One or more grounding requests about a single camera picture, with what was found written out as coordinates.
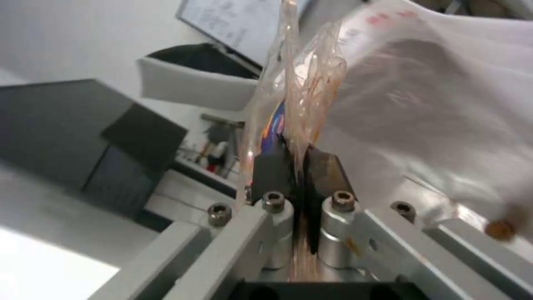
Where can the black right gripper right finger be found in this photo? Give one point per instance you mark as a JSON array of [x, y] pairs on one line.
[[374, 237]]

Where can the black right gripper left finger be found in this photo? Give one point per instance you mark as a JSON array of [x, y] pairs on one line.
[[233, 237]]

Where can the clear plastic takeout bag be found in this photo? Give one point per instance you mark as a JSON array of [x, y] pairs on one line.
[[374, 93]]

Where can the person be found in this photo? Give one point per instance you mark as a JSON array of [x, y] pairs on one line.
[[215, 147]]

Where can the white office chair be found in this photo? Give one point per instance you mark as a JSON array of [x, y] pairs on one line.
[[195, 78]]

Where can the dark grey cabinet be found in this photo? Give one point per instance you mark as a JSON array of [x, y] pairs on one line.
[[71, 140]]

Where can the white framed whiteboard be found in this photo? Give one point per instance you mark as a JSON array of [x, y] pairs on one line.
[[227, 26]]

